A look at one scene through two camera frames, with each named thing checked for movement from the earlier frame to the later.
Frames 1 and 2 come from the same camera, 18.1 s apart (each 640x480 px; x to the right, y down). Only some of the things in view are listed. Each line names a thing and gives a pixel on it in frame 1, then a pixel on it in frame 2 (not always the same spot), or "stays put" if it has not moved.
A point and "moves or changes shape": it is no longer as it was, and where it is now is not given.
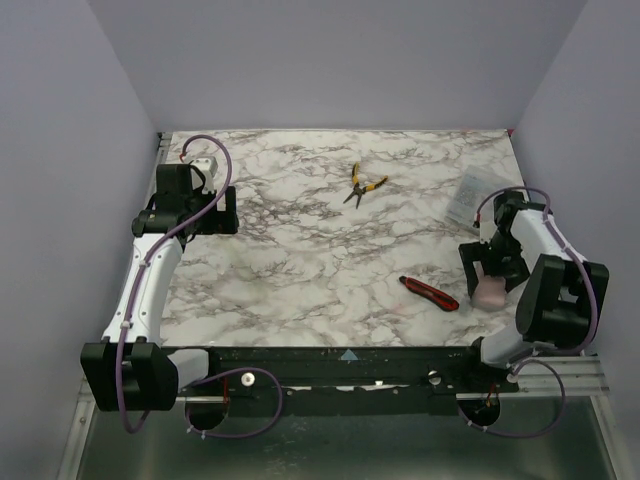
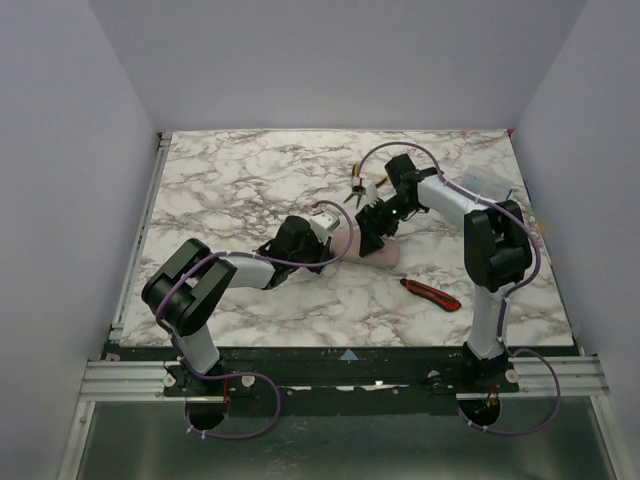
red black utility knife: (430, 294) stays put
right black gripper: (493, 257) → (370, 220)
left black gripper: (220, 211) → (325, 248)
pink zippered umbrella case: (490, 293) moves or changes shape
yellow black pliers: (358, 190) stays put
